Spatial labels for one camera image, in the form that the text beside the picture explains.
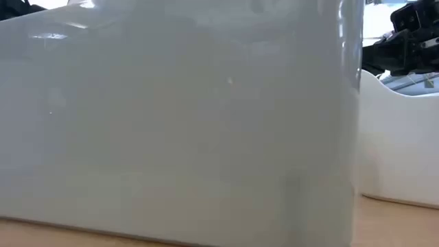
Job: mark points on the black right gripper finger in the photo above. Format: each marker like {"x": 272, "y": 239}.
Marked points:
{"x": 382, "y": 56}

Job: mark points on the white plastic basket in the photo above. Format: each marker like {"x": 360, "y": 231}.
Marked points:
{"x": 171, "y": 137}
{"x": 398, "y": 144}

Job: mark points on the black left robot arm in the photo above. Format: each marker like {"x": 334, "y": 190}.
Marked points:
{"x": 10, "y": 8}

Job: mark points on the silver ceiling duct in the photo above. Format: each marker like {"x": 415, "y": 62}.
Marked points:
{"x": 411, "y": 84}

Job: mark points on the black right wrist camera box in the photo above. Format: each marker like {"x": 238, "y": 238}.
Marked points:
{"x": 408, "y": 17}

